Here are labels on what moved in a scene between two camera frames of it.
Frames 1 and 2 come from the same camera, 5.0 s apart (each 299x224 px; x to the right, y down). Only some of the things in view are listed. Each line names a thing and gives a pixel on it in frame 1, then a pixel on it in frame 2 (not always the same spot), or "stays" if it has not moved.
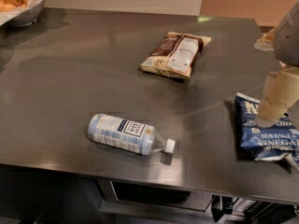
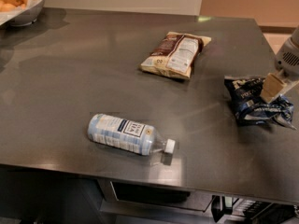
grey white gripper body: (288, 42) → (288, 60)
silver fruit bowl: (26, 15) stays
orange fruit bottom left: (7, 7) stays
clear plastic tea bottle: (127, 135) stays
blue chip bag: (265, 143) → (251, 108)
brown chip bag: (175, 54) stays
